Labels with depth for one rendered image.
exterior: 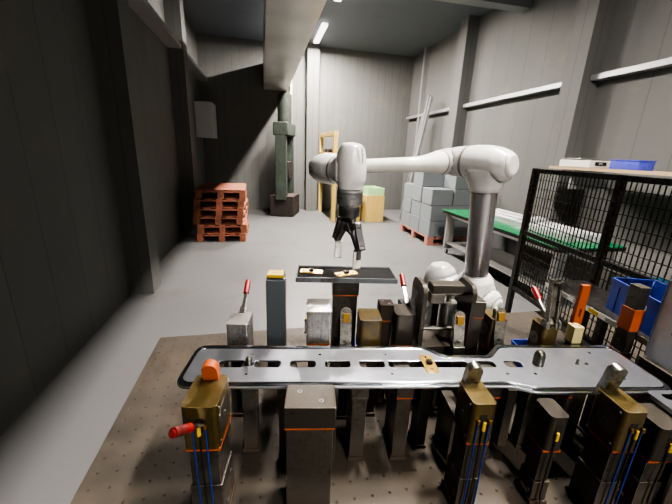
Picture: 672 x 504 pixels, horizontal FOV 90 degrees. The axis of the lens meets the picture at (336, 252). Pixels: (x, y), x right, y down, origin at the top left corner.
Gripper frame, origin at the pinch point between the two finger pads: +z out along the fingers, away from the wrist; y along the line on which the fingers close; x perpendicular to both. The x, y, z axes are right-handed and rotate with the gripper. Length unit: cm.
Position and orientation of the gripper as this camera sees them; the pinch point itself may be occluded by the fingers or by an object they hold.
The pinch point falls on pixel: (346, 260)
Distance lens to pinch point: 123.9
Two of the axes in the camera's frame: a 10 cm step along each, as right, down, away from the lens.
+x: 8.8, -1.0, 4.6
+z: -0.4, 9.6, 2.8
